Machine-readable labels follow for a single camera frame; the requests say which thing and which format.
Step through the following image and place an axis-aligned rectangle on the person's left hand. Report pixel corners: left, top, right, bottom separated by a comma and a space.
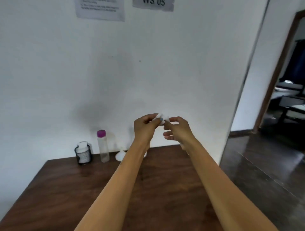
133, 113, 165, 148

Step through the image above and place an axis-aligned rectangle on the person's right hand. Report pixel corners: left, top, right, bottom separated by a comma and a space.
163, 116, 199, 152

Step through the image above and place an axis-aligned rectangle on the white tissue wipe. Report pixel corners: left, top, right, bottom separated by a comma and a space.
153, 113, 171, 127

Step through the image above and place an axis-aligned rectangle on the white plastic funnel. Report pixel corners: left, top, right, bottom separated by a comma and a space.
115, 147, 127, 162

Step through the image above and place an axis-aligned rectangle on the clear water bottle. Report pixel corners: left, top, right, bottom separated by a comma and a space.
97, 136, 110, 163

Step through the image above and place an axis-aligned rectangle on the person's left forearm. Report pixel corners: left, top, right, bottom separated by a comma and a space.
74, 140, 153, 231

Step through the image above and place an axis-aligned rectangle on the person's right forearm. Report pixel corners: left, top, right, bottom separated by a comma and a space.
180, 140, 280, 231

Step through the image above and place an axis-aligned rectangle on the black mesh holder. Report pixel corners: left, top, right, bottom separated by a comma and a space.
74, 144, 94, 166

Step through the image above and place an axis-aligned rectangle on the dark wooden table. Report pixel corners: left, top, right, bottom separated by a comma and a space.
0, 144, 223, 231

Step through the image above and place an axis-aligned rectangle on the dark wooden chair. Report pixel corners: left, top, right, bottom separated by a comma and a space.
277, 95, 305, 125

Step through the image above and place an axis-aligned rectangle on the brown wooden door frame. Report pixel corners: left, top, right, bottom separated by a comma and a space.
252, 9, 305, 134

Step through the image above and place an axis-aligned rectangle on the small white wall sign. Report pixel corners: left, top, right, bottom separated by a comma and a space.
132, 0, 175, 13

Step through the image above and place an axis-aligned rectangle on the large white wall notice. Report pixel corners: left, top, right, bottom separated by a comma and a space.
74, 0, 126, 23

